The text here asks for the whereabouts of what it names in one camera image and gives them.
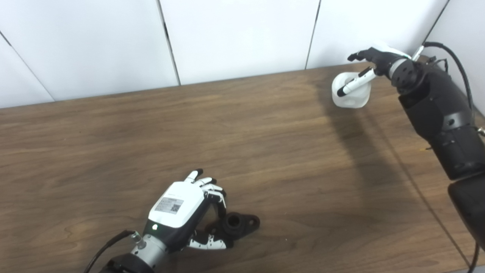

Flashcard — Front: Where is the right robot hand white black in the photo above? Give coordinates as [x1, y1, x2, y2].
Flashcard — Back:
[336, 46, 412, 97]

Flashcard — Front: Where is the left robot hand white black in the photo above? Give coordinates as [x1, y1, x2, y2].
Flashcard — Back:
[142, 168, 228, 254]

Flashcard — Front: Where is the round white plastic piece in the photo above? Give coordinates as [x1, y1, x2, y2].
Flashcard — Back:
[332, 71, 372, 109]

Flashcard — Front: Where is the black plastic holder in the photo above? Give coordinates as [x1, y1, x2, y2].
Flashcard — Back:
[204, 212, 261, 249]

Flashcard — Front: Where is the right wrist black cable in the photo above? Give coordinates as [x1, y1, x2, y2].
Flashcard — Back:
[411, 41, 474, 111]

